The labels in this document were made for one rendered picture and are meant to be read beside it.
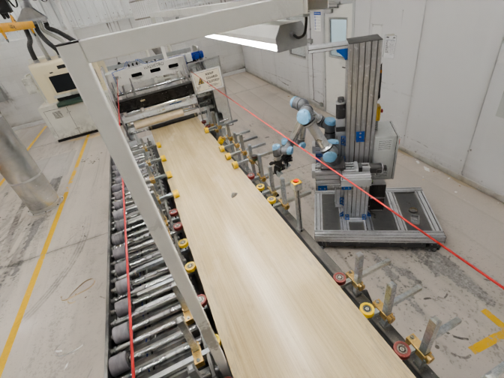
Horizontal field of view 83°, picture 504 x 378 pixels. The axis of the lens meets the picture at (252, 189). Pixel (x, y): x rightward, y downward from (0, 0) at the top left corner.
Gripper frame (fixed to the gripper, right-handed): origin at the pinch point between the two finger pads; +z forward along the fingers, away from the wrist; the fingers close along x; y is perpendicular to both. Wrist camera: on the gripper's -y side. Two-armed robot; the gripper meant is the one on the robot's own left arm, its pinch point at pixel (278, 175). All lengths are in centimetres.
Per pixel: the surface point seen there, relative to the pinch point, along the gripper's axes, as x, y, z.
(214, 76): 100, -224, -54
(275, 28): -87, 101, -144
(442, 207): 157, 112, 93
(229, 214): -67, 2, 3
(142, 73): 14, -288, -80
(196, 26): -122, 106, -151
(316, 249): -39, 75, 23
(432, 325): -74, 166, -19
